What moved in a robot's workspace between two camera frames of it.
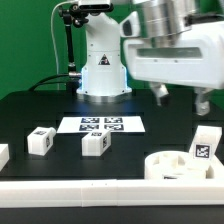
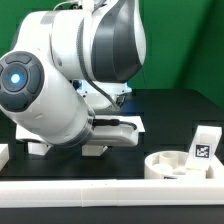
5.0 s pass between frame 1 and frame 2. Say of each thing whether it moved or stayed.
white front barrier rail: stayed
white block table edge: stayed
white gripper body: moved
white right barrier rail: stayed
